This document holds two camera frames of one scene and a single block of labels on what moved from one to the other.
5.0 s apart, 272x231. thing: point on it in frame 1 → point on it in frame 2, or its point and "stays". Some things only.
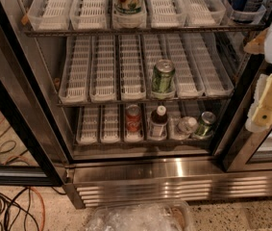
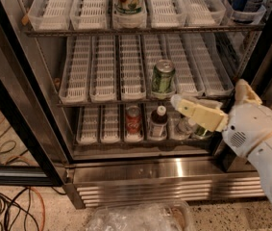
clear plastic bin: [139, 215] stays
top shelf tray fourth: [166, 6] stays
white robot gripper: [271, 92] → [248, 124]
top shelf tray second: [90, 8] stays
